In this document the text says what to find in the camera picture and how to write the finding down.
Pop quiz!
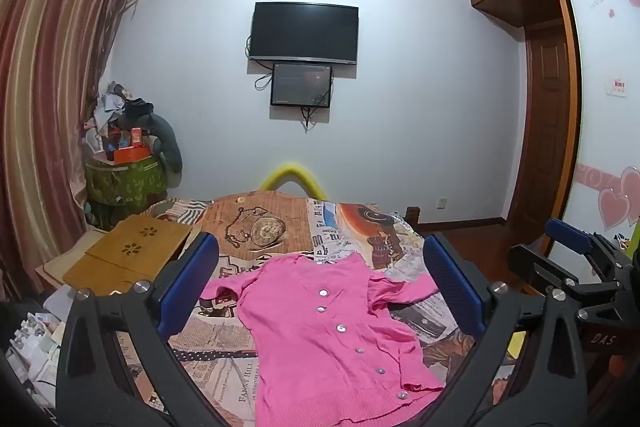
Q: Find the orange box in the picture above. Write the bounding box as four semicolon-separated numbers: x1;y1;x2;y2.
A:
114;146;151;164

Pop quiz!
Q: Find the printed bed sheet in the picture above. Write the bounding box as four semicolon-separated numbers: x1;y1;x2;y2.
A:
115;189;531;427

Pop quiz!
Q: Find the pile of clothes and clutter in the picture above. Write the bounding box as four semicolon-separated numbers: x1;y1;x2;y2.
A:
82;82;153;158

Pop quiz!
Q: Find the wooden lap desk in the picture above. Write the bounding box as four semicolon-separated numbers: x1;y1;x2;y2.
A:
63;214;193;295

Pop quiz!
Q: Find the wooden bedside table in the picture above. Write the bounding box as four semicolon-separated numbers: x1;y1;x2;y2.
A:
40;227;108;293

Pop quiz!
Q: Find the pile of white papers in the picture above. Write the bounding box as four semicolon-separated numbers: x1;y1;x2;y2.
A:
7;282;76;408

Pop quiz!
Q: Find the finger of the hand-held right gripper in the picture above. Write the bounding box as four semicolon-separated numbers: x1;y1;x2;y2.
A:
507;244;592;296
545;218;597;256

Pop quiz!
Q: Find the black cable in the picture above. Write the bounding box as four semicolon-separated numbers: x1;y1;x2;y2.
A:
299;94;334;134
245;34;274;90

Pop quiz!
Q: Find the pink buttoned cardigan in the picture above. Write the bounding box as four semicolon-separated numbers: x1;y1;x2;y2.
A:
200;253;446;427

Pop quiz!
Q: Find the green patterned cover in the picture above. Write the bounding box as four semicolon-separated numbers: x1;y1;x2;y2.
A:
84;157;168;228

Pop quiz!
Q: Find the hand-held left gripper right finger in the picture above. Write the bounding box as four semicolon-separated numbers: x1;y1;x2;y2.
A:
422;232;588;427

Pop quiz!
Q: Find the small black wall monitor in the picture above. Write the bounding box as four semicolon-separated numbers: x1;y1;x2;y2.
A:
270;63;334;108

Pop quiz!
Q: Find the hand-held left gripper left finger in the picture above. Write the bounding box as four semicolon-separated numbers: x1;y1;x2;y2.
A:
55;231;231;427

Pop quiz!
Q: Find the black wall television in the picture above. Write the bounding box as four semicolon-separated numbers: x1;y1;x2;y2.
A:
249;2;360;66

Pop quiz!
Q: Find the striped brown curtain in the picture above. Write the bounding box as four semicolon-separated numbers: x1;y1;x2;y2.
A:
0;0;141;298

